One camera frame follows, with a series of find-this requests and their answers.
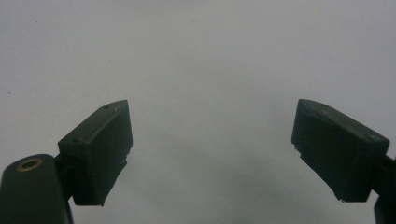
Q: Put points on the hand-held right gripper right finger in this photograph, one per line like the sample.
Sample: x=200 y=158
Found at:
x=339 y=152

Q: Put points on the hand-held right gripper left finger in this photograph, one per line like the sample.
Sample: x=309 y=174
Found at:
x=96 y=152

